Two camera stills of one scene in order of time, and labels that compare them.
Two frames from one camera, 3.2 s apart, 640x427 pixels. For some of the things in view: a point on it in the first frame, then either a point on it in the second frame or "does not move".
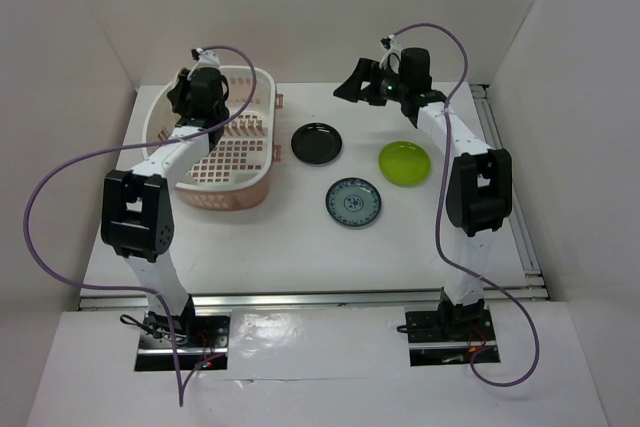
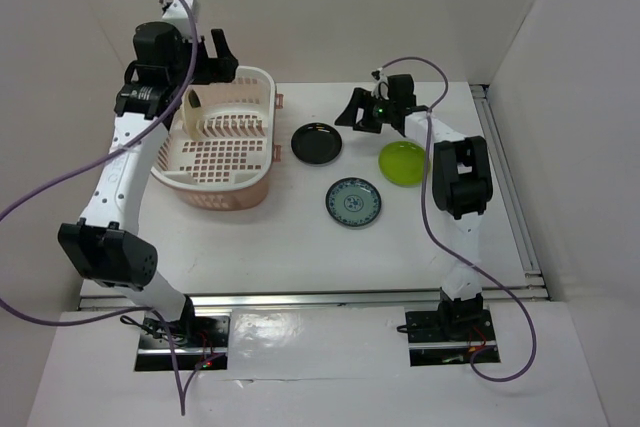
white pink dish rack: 239,163 does not move
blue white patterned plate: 353,201 does not move
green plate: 404,164 does not move
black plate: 316,143 does not move
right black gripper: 366,70 to 361,98
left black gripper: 174,96 to 218,69
